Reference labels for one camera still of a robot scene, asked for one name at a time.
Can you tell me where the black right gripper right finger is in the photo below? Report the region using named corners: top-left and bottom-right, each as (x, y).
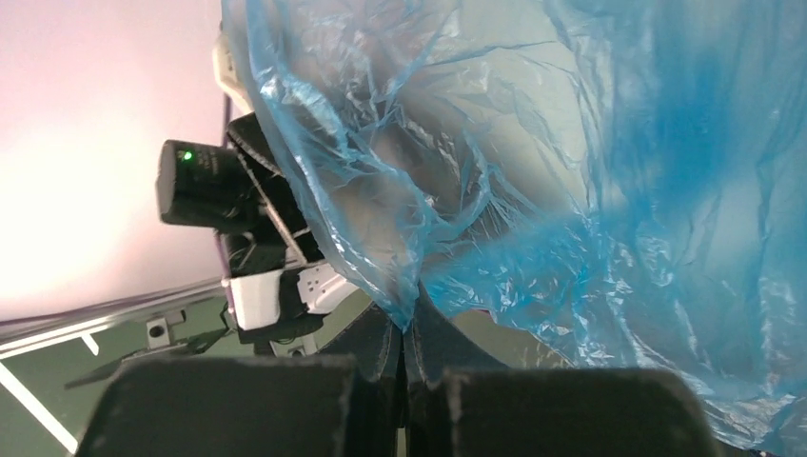
top-left (403, 292), bottom-right (721, 456)

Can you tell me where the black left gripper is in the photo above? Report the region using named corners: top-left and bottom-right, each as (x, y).
top-left (156, 113), bottom-right (325, 278)

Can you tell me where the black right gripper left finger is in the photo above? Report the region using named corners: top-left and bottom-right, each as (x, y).
top-left (77, 307), bottom-right (402, 456)

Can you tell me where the blue plastic trash bag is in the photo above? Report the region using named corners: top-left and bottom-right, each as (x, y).
top-left (222, 1), bottom-right (806, 456)

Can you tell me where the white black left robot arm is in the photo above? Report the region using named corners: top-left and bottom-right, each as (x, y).
top-left (156, 33), bottom-right (358, 343)

